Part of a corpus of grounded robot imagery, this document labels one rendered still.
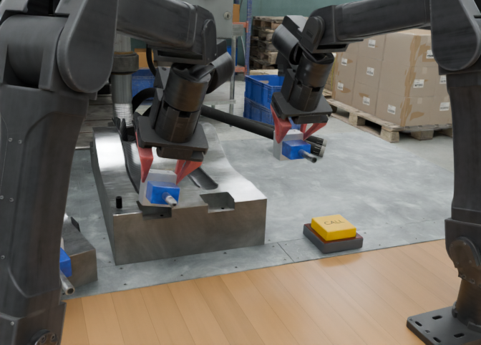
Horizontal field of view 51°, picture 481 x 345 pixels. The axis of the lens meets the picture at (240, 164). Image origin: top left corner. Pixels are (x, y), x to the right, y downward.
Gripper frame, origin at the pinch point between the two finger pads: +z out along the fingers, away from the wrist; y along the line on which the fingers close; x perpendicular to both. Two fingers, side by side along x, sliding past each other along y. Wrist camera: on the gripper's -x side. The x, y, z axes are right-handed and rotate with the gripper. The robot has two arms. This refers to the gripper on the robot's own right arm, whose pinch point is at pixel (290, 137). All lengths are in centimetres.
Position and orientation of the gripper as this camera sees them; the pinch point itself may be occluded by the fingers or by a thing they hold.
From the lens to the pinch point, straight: 100.5
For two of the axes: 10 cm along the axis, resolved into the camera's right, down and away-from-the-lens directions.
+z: -1.8, 6.9, 7.0
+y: -9.4, 0.9, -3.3
